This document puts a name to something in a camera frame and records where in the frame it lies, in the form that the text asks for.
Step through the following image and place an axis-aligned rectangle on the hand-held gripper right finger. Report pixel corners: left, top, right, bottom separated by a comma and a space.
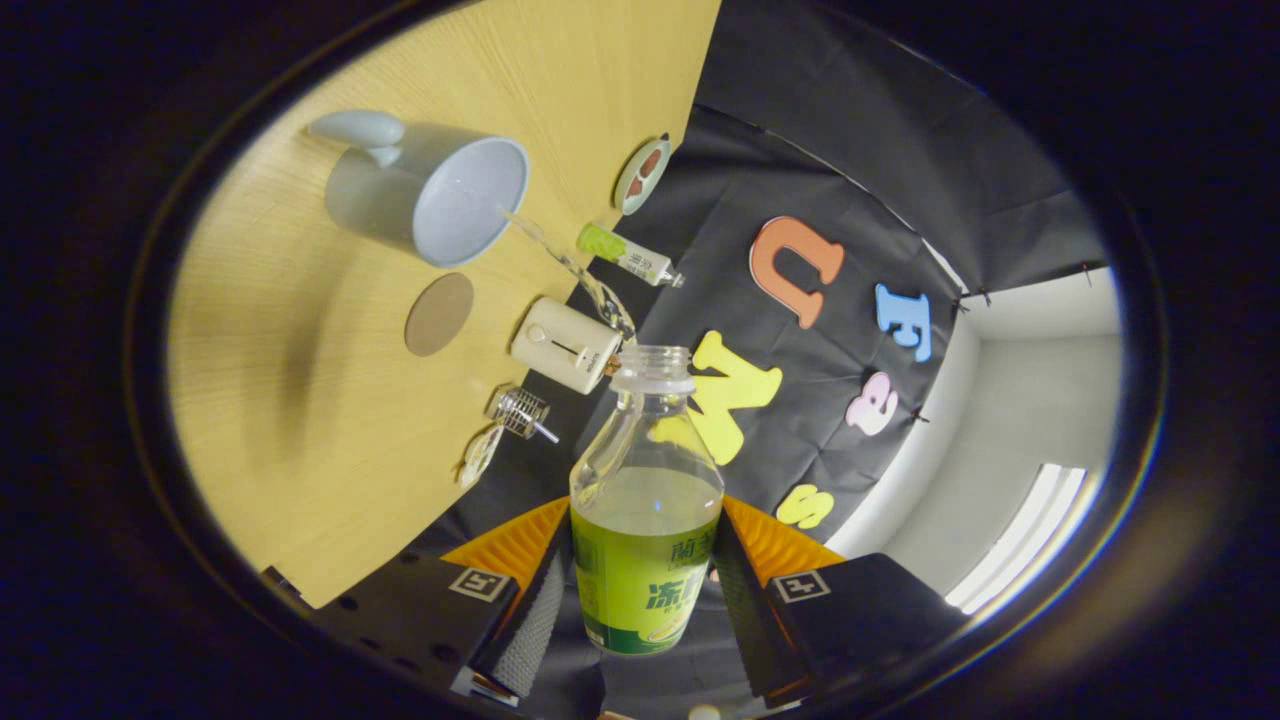
710, 494, 971, 706

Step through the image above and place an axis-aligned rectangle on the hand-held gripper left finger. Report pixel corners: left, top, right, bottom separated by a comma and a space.
265, 497, 576, 706

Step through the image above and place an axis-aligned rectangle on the green label juice bottle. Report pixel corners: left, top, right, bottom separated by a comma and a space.
568, 345, 726, 658

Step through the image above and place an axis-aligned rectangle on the round brown coaster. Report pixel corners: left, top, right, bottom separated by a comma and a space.
404, 272, 476, 358

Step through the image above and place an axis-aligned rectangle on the pale blue cup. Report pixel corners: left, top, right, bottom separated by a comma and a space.
306, 109, 530, 269

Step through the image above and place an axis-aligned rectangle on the slim green tea bottle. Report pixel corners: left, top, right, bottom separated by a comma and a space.
576, 222, 686, 289

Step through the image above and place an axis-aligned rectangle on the white divided snack tray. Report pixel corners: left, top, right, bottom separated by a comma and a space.
458, 425, 506, 489

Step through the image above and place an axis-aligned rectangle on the white toaster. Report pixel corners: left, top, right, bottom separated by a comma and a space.
510, 296, 623, 395

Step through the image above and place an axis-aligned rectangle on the ceiling light panel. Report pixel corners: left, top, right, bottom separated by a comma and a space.
945, 463, 1088, 614

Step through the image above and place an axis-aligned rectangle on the wooden table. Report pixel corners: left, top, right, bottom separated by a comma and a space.
165, 0, 723, 609

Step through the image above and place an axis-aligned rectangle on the pale green plate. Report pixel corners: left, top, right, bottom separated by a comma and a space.
613, 137, 673, 217

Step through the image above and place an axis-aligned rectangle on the wire mesh utensil holder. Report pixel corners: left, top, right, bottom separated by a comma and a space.
486, 387, 551, 441

